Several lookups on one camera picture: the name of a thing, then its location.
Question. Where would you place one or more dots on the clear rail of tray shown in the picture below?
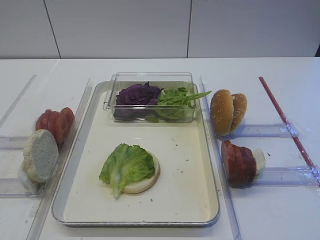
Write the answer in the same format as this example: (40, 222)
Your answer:
(224, 192)
(67, 148)

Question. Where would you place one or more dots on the clear cross rail bun tops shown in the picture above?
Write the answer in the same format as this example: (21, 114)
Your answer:
(277, 130)

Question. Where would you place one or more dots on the clear rail left of tray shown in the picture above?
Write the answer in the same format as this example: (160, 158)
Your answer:
(67, 148)

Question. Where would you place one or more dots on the back tomato slice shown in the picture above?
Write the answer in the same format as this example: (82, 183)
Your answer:
(42, 121)

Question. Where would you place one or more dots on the clear rail right of tray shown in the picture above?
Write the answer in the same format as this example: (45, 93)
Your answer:
(224, 192)

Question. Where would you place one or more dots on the green lettuce leaf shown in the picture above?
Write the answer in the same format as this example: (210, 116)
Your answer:
(127, 164)

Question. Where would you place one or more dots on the clear cross rail bun slice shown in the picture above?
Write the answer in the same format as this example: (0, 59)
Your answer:
(11, 188)

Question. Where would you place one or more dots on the clear plastic container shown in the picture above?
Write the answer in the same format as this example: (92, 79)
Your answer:
(162, 80)

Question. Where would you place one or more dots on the sesame bun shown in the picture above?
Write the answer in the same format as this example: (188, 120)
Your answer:
(222, 109)
(239, 110)

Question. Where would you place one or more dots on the bun bottom on tray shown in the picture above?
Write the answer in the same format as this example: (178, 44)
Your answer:
(144, 185)

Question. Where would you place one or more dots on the clear cross rail meat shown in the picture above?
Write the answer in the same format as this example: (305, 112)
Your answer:
(288, 177)

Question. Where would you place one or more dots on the purple cabbage leaves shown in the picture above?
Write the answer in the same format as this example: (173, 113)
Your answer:
(135, 95)

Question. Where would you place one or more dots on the white pusher block right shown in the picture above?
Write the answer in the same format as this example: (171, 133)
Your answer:
(260, 160)

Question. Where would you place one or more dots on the clear cross rail tomatoes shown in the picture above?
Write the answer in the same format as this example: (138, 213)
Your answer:
(12, 143)

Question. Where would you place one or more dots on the stack of meat slices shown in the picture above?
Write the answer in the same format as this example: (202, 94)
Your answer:
(239, 163)

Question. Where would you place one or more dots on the green lettuce pile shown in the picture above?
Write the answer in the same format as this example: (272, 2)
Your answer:
(175, 105)

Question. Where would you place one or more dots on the red plastic rod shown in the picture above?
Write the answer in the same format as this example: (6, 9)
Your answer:
(290, 129)

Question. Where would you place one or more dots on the metal baking tray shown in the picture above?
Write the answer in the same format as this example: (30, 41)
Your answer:
(184, 195)

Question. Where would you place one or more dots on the right sesame bun top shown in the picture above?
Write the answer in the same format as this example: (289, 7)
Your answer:
(239, 110)

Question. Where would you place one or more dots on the left sesame bun top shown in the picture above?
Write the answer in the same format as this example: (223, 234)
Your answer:
(222, 109)

